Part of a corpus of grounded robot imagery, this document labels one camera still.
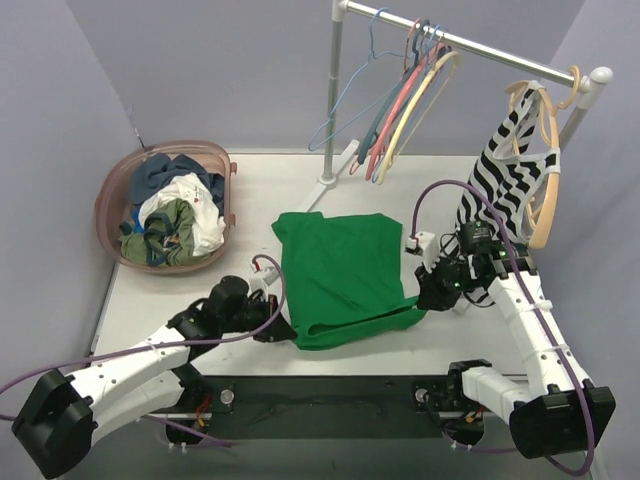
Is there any green tank top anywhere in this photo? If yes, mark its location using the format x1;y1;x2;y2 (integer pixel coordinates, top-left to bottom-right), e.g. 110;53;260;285
272;212;426;351

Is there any cream yellow hanger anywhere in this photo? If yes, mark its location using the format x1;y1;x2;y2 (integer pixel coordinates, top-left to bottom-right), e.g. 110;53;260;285
370;45;461;185

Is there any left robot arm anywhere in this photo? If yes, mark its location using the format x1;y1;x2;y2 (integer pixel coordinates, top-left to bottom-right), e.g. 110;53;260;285
11;276;297;479

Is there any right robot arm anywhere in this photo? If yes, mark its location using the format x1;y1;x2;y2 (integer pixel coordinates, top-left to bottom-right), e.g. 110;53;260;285
405;221;616;459

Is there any striped black white tank top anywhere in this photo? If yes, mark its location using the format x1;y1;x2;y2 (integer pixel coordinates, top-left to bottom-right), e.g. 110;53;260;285
452;82;564;309

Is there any orange hanger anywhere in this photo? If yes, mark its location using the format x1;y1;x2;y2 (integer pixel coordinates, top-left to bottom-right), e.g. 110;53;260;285
503;64;584;250

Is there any teal hanger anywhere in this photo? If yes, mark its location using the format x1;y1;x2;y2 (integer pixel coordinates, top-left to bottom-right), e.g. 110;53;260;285
352;19;431;171

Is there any pink hanger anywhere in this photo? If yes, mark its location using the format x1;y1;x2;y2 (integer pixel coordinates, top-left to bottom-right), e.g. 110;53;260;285
348;19;459;184

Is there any pile of clothes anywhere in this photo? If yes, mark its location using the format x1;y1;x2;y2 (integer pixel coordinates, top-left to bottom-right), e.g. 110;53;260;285
118;153;226;268

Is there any pink laundry basket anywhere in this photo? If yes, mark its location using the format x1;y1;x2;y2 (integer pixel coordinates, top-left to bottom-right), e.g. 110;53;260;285
94;140;237;276

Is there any white clothes rack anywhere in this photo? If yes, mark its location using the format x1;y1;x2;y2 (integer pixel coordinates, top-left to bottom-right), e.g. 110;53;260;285
297;1;613;212

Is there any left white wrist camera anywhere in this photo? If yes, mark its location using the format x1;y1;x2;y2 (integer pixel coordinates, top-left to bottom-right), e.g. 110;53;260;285
248;266;281;293

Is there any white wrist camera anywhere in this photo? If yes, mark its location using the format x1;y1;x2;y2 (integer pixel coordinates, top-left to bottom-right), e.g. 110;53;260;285
405;231;440;270
248;266;281;293

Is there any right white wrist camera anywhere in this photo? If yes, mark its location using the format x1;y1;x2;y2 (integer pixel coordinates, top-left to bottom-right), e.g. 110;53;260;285
405;231;440;270

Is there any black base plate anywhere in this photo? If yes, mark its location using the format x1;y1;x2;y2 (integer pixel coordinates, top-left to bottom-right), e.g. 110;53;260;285
162;375;480;441

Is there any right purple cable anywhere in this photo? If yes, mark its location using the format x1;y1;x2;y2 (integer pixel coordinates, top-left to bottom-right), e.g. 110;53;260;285
409;179;596;476

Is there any light blue wire hanger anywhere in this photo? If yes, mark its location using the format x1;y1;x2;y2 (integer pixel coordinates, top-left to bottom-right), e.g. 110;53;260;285
307;7;410;152

